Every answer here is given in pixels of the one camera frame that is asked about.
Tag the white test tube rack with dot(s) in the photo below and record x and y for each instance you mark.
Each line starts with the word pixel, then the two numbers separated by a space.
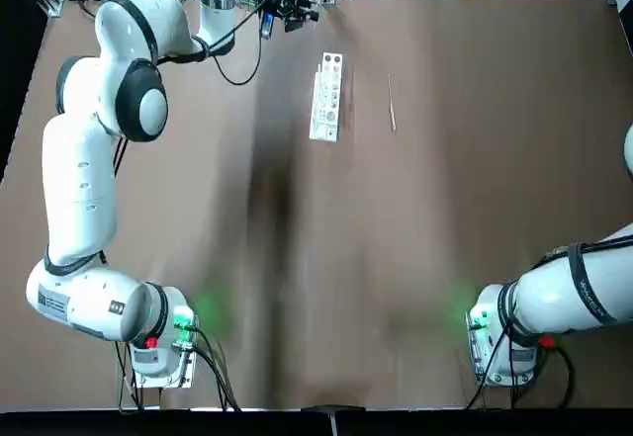
pixel 321 129

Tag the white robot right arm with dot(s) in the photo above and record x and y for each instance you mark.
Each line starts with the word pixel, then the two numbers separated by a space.
pixel 554 297

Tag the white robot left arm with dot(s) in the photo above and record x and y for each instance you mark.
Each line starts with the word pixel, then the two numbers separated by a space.
pixel 79 199

